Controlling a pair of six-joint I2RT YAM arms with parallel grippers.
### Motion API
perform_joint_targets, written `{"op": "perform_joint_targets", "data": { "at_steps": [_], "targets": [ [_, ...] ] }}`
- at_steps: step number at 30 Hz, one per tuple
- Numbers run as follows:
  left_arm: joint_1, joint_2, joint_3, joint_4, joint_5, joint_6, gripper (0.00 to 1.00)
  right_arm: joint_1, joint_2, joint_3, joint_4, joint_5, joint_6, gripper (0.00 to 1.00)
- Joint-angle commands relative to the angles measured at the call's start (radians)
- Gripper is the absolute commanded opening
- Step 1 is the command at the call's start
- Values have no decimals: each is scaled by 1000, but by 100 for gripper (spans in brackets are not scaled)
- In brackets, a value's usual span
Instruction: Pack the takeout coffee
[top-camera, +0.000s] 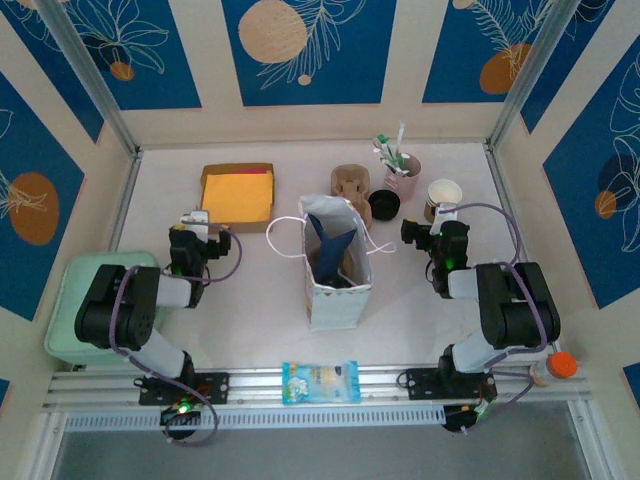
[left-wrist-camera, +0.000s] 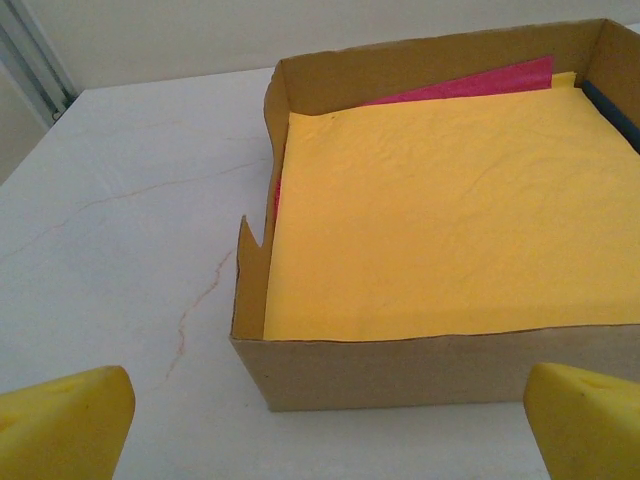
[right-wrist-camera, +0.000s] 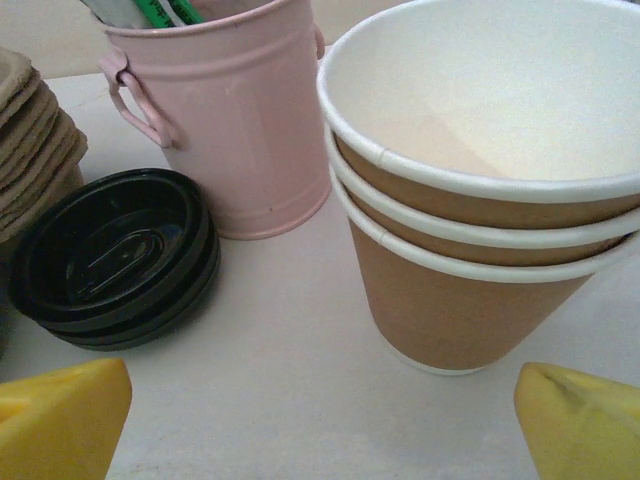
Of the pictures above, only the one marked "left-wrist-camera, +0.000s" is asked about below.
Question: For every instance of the yellow napkin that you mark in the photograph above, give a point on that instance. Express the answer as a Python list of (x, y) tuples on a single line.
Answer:
[(450, 215)]

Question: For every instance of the red napkin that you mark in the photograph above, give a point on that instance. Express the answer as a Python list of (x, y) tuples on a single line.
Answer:
[(480, 84)]

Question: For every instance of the cardboard napkin box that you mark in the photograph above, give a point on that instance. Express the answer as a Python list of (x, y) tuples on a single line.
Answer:
[(375, 375)]

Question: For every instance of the dark blue napkin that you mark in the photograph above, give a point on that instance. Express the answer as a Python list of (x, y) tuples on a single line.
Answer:
[(612, 111)]

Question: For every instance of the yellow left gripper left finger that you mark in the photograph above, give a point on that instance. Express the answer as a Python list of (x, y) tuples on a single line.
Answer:
[(60, 430)]

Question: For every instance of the aluminium frame post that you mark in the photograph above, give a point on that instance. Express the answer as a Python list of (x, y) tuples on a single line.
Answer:
[(35, 55)]

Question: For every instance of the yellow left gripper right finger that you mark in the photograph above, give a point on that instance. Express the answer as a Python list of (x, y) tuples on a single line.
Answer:
[(590, 430)]

